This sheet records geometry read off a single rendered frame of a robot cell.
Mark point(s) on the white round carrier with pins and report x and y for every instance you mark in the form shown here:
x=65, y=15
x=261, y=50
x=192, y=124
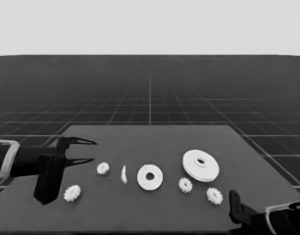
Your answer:
x=141, y=178

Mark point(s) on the large thick white disc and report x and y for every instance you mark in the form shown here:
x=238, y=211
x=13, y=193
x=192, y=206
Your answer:
x=190, y=163

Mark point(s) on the small thin T-shaped piece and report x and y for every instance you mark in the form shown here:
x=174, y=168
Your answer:
x=124, y=176

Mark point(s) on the small white toothed gear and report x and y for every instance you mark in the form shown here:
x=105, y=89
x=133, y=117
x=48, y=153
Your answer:
x=210, y=197
x=182, y=186
x=68, y=194
x=100, y=169

